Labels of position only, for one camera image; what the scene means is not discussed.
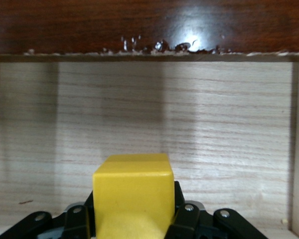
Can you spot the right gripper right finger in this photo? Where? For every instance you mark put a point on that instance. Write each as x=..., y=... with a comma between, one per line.
x=189, y=221

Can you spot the yellow block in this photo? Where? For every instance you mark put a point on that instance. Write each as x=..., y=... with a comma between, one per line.
x=133, y=194

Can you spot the dark wooden drawer cabinet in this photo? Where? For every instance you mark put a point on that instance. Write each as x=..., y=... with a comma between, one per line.
x=89, y=25

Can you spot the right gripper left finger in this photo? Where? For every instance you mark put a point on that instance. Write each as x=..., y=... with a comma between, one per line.
x=74, y=224

